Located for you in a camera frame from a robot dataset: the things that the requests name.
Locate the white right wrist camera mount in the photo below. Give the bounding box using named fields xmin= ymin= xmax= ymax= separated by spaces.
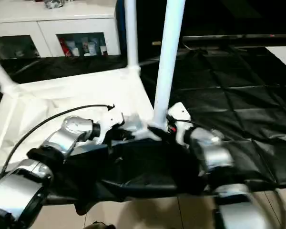
xmin=168 ymin=102 xmax=192 ymax=146

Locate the blue white printed mug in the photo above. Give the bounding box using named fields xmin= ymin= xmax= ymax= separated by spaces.
xmin=85 ymin=39 xmax=98 ymax=56

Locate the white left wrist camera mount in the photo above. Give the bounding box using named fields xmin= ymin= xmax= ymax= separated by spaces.
xmin=95 ymin=107 xmax=126 ymax=145

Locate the red bottle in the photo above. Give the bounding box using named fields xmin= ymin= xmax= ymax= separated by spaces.
xmin=59 ymin=38 xmax=71 ymax=57

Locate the silver bowl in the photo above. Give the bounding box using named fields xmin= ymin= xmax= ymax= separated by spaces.
xmin=44 ymin=0 xmax=64 ymax=9

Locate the grey low shelf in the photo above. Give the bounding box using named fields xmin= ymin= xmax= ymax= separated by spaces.
xmin=182 ymin=34 xmax=286 ymax=47

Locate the dark blue vertical panel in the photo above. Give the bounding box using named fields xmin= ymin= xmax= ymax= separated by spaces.
xmin=115 ymin=0 xmax=127 ymax=54

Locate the white plastic table leg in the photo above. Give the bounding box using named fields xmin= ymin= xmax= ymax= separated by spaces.
xmin=123 ymin=0 xmax=142 ymax=72
xmin=152 ymin=0 xmax=186 ymax=129
xmin=0 ymin=50 xmax=17 ymax=95

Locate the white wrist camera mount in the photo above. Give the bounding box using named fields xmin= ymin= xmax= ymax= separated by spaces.
xmin=95 ymin=107 xmax=126 ymax=145
xmin=168 ymin=102 xmax=192 ymax=146

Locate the white plastic table top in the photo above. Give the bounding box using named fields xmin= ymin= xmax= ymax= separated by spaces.
xmin=0 ymin=66 xmax=163 ymax=172

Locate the black mat cloth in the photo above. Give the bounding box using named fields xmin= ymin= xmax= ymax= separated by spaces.
xmin=0 ymin=46 xmax=286 ymax=217

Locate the black backdrop cloth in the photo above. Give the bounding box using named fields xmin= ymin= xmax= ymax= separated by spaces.
xmin=123 ymin=0 xmax=286 ymax=55

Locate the white glass-door cabinet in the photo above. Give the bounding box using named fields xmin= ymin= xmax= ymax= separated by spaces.
xmin=0 ymin=0 xmax=121 ymax=59

